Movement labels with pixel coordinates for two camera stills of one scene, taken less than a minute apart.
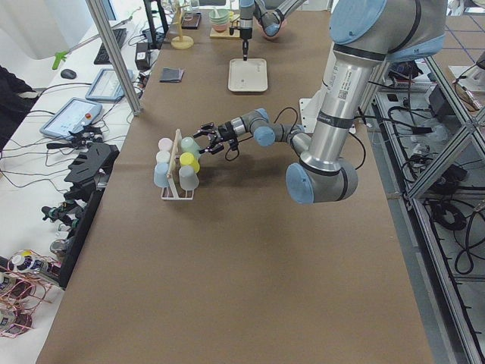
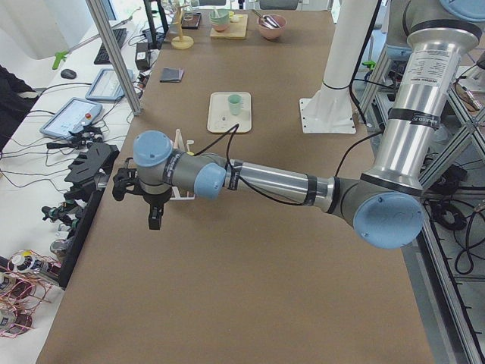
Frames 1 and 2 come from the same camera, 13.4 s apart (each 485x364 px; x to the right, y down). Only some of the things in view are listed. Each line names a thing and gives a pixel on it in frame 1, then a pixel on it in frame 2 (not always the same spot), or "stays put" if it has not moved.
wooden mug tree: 181,42 stays put
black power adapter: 142,58 stays put
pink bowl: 259,26 stays put
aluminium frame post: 117,55 stays put
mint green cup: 188,145 → 234,101
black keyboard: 103,56 stays put
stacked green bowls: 220,19 stays put
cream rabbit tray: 248,76 → 220,117
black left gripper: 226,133 → 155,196
